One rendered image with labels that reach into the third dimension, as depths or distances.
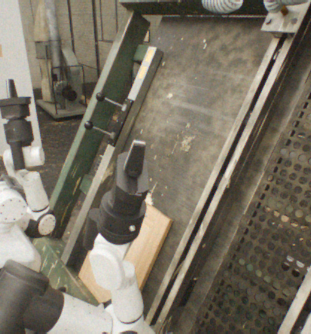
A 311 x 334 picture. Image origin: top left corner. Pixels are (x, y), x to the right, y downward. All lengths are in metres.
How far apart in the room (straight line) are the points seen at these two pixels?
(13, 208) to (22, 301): 0.23
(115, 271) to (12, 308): 0.21
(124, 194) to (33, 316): 0.34
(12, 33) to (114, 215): 4.26
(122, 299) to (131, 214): 0.24
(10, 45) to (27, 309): 4.22
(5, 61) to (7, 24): 0.44
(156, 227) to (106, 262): 0.44
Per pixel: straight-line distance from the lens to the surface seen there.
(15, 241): 0.87
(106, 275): 0.69
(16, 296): 0.72
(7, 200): 0.82
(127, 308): 0.79
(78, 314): 0.79
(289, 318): 0.80
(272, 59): 0.95
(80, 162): 1.51
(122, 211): 0.59
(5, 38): 4.72
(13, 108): 1.15
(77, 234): 1.38
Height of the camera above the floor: 1.84
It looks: 26 degrees down
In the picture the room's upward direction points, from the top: straight up
